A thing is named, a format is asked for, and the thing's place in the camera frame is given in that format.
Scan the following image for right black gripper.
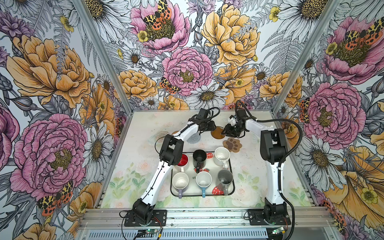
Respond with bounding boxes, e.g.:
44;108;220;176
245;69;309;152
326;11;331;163
221;122;246;138

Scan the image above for glossy brown wooden coaster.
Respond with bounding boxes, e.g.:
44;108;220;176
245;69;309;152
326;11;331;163
211;126;226;140

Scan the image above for cork paw print coaster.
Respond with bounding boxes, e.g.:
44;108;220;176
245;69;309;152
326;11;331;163
223;138;243;153

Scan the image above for grey crochet coaster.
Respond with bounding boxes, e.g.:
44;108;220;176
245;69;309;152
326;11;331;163
187;133;201;144

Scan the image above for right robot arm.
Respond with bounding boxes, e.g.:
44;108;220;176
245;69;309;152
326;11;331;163
222;109;291;225

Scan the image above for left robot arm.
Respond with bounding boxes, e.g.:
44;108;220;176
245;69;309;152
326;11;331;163
130;107;220;225

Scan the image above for black mug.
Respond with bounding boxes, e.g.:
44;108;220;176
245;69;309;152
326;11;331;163
193;150;207;174

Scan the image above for red interior mug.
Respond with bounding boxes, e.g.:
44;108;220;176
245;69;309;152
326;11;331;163
175;154;189;173

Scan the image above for grey mug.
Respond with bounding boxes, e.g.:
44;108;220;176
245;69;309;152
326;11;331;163
217;169;234;196

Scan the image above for white tray with strawberries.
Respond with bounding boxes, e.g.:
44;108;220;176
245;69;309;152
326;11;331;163
170;152;236;199

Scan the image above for right small circuit board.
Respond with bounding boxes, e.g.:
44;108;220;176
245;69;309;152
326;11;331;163
272;227;286;235

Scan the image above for green circuit board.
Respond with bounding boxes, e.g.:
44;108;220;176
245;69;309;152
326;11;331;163
136;229;163;238

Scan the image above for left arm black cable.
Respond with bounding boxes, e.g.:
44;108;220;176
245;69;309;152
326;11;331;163
140;106;221;205

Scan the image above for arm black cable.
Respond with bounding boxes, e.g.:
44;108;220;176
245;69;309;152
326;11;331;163
140;106;221;205
234;99;304;240

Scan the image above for white mug blue handle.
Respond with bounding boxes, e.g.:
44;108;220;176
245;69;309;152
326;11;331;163
196;171;213;198

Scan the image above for white mug purple handle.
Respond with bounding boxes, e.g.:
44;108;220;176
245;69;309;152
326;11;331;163
172;172;189;199

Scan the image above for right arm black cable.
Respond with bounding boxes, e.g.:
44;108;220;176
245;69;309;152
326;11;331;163
234;99;304;240

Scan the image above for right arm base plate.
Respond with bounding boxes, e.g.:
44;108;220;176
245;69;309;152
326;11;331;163
247;209;292;226

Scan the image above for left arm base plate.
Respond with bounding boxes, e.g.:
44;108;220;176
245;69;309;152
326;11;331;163
123;210;168;227

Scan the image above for aluminium front rail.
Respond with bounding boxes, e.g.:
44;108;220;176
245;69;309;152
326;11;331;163
79;207;334;230

